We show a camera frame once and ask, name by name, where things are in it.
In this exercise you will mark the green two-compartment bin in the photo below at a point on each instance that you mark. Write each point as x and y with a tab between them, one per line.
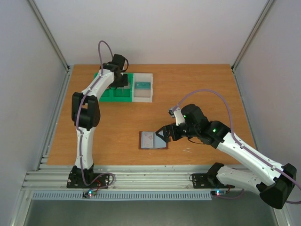
118	94

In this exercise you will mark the aluminium rail frame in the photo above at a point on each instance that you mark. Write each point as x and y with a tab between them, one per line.
128	177

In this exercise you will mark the right green circuit board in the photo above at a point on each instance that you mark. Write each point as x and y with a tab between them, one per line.
219	193

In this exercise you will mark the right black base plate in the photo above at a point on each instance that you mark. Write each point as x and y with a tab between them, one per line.
202	180

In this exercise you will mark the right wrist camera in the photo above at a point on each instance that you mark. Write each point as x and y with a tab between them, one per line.
177	114

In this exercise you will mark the teal card in bin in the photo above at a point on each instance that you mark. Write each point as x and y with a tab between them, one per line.
143	85

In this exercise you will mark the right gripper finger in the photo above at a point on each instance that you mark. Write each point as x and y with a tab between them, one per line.
163	137
163	131

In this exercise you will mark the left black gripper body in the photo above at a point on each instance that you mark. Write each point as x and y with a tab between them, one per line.
120	82

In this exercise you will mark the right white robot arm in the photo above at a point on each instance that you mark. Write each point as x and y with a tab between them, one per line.
271	180

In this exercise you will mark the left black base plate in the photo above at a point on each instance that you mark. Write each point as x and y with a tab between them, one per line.
86	178

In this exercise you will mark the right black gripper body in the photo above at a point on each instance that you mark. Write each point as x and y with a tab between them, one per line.
170	133

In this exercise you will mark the white translucent bin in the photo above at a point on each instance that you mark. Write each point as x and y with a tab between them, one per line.
140	95

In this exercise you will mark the grey slotted cable duct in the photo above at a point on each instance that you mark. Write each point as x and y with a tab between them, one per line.
124	196

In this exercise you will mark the brown leather card holder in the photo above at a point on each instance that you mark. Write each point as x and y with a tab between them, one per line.
158	143

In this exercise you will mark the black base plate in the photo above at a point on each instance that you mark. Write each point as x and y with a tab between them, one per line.
86	178
202	180

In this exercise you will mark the white VIP card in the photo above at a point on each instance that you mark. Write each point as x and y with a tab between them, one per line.
128	86
147	140

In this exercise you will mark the green circuit board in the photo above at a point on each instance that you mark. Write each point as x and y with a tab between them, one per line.
89	194
219	193

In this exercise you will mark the left green circuit board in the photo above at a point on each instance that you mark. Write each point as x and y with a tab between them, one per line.
89	194

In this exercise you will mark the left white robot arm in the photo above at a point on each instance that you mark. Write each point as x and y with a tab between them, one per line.
85	113

